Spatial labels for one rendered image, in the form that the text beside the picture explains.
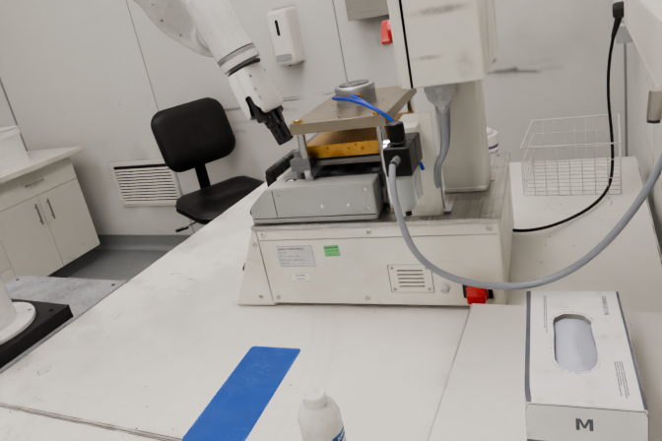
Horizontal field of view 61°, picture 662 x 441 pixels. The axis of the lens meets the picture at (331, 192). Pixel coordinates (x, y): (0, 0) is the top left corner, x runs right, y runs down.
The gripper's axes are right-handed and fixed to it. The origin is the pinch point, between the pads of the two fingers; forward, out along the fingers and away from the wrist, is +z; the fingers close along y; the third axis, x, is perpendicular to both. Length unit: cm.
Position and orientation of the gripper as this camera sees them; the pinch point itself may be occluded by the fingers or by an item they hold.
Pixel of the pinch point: (282, 133)
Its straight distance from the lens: 117.2
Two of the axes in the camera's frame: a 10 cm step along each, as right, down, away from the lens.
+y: -3.2, 3.6, -8.8
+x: 8.1, -3.7, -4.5
